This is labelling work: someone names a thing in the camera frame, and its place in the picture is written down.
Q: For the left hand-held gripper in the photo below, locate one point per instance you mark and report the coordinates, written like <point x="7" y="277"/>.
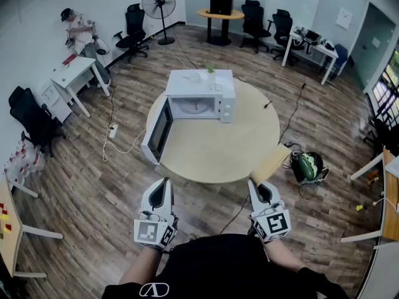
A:
<point x="146" y="230"/>

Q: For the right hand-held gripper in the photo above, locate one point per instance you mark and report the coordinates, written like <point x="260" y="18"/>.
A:
<point x="275" y="224"/>

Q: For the white microwave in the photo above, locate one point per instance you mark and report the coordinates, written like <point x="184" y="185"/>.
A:
<point x="199" y="86"/>

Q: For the person's left forearm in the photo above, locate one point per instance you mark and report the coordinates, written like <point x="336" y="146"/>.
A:
<point x="140" y="263"/>

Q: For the person's right forearm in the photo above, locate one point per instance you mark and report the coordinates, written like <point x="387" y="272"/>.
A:
<point x="280" y="257"/>

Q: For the person's shoe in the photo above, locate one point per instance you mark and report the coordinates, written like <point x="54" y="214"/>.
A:
<point x="190" y="238"/>

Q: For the green black bag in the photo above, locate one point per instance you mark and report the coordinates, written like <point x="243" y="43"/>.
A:
<point x="307" y="167"/>

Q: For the white power strip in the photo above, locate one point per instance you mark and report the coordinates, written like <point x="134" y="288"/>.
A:
<point x="113" y="131"/>

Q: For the operator in grey sleeve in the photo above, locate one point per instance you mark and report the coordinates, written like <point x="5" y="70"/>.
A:
<point x="218" y="266"/>

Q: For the small yellow item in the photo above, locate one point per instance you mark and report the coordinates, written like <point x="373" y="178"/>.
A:
<point x="361" y="207"/>

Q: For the small orange item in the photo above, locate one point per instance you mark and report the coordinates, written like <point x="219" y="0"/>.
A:
<point x="373" y="177"/>

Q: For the wooden desk white legs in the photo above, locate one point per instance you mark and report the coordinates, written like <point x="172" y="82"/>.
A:
<point x="9" y="251"/>
<point x="389" y="198"/>

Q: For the white handheld fan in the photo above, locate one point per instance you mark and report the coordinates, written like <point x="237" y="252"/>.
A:
<point x="194" y="77"/>

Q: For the black office chair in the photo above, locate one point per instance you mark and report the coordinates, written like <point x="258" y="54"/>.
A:
<point x="135" y="26"/>
<point x="29" y="114"/>
<point x="282" y="26"/>
<point x="254" y="20"/>
<point x="385" y="135"/>

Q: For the pack of water bottles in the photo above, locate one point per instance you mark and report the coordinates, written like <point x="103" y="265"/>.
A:
<point x="25" y="160"/>

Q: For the small green potted plant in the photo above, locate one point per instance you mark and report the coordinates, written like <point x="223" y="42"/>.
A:
<point x="210" y="68"/>

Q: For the white water dispenser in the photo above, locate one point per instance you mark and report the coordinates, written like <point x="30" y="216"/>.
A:
<point x="53" y="101"/>

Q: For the red yellow block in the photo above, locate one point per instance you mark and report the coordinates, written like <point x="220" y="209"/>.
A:
<point x="5" y="215"/>
<point x="7" y="228"/>

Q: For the black window grille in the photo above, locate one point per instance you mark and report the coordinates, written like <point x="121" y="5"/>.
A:
<point x="386" y="95"/>

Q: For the blue chair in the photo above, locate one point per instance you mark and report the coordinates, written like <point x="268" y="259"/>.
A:
<point x="340" y="55"/>

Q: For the red flat item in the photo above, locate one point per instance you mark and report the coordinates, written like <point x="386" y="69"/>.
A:
<point x="69" y="59"/>

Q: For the black device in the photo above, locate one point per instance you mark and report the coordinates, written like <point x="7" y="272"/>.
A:
<point x="312" y="36"/>

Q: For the round yellow table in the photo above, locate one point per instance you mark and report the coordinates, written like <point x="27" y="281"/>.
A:
<point x="204" y="12"/>

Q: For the black standing fan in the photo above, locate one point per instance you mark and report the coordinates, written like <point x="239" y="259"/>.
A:
<point x="159" y="2"/>

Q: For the black box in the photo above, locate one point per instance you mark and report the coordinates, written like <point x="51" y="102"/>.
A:
<point x="221" y="3"/>

